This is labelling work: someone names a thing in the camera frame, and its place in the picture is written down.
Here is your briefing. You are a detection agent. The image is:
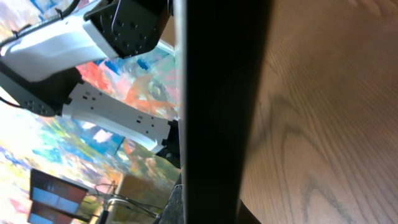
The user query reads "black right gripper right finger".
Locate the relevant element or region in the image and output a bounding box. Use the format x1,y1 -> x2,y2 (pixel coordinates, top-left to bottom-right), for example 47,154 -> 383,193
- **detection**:
238,199 -> 261,224

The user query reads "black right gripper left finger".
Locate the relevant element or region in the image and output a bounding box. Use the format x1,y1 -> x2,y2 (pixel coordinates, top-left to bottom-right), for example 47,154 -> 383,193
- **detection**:
152,174 -> 185,224

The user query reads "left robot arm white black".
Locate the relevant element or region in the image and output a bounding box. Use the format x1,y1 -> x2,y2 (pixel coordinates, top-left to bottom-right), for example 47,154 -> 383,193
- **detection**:
1,0 -> 181,167

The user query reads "black left camera cable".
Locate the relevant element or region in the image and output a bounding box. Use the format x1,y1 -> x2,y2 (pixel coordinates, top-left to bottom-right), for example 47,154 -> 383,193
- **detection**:
0,0 -> 81,47

